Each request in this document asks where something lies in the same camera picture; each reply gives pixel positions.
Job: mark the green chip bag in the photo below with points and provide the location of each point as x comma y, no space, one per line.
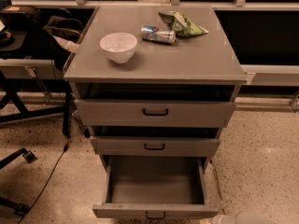
181,24

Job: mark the black desk frame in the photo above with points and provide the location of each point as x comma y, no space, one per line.
36,88

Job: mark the grey drawer cabinet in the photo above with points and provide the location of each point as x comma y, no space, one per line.
197,69

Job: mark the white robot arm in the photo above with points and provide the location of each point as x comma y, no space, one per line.
240,218

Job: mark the dark bag on desk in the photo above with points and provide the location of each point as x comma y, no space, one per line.
65,31

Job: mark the silver blue soda can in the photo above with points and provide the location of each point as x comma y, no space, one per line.
156,34

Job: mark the grey top drawer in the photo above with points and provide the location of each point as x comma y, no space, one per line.
155,113

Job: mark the grey bottom drawer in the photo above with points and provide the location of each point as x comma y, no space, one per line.
154,188

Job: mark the grey middle drawer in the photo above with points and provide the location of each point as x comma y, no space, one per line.
146,146

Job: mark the grey drawer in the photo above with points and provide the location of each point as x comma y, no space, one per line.
146,146
155,113
154,188

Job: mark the black backpack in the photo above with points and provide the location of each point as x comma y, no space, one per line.
19,18

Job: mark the white ceramic bowl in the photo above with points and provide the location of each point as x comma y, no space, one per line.
119,47

